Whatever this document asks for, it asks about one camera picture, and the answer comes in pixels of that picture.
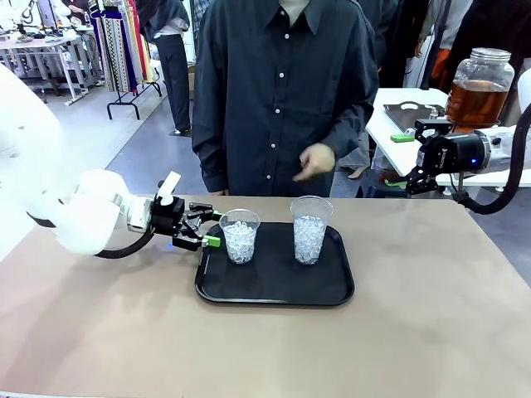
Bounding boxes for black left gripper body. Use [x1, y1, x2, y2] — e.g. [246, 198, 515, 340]
[149, 197, 187, 246]

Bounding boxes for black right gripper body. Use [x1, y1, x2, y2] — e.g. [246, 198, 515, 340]
[422, 131, 485, 173]

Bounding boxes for person's left forearm dark sleeve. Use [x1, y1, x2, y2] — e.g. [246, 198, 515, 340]
[327, 82, 381, 161]

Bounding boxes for person's right forearm dark sleeve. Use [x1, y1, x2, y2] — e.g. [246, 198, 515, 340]
[191, 115, 229, 196]

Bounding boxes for short clear cup with ice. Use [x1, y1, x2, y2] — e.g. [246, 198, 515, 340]
[218, 209, 261, 265]

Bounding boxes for glass jar with brown drink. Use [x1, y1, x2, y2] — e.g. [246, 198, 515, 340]
[444, 47, 516, 129]

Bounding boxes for tall clear cup with ice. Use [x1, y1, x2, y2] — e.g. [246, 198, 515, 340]
[290, 195, 334, 266]

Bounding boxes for person's left hand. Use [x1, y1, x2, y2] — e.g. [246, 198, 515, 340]
[292, 143, 336, 183]

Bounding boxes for white side table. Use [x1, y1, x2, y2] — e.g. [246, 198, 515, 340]
[364, 86, 531, 187]

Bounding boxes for black plastic serving tray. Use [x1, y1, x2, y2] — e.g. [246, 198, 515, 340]
[194, 221, 356, 307]

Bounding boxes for background person black clothes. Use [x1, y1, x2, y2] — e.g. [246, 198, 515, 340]
[358, 0, 428, 90]

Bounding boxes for background figure grey top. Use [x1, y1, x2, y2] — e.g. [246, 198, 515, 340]
[414, 0, 457, 92]

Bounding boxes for background person dark jacket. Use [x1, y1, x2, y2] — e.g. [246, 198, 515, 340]
[135, 0, 192, 136]

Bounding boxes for person torso dark shirt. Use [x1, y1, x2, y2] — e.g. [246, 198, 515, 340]
[191, 0, 381, 198]

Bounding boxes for clothes rack with fabrics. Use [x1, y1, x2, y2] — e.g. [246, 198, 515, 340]
[90, 0, 163, 121]

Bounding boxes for white background work table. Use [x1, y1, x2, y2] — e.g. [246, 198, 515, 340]
[0, 24, 103, 107]

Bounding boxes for dark tray with handle cutout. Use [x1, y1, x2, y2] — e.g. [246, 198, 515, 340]
[382, 102, 451, 134]

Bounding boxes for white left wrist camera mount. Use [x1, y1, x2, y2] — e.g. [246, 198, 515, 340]
[156, 172, 183, 207]

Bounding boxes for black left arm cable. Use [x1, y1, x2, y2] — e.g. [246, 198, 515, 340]
[94, 230, 158, 260]

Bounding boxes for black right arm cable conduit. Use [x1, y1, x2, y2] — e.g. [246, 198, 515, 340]
[450, 101, 531, 216]

